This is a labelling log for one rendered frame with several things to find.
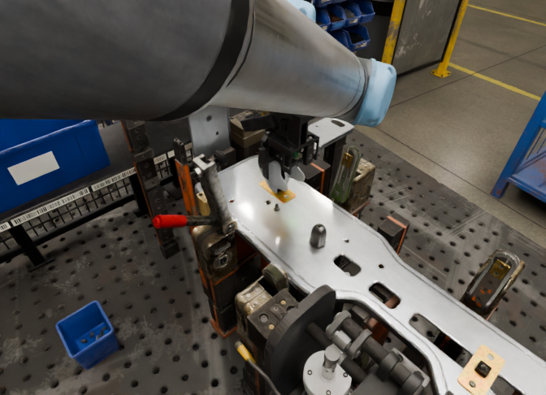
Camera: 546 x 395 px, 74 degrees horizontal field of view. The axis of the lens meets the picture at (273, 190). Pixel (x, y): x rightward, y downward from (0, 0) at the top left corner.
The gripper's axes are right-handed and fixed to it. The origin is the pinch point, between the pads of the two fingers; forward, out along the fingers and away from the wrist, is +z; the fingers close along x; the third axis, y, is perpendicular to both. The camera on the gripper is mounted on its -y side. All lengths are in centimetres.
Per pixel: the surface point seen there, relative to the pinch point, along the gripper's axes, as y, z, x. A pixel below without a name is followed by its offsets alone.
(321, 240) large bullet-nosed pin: 14.1, 5.0, -0.9
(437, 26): -116, 57, 298
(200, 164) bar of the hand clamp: 0.2, -14.0, -17.2
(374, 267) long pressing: 24.4, 7.2, 3.4
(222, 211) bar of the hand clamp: 1.8, -3.0, -15.2
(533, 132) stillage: 10, 58, 180
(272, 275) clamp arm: 18.2, -3.2, -17.4
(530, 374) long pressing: 52, 7, 5
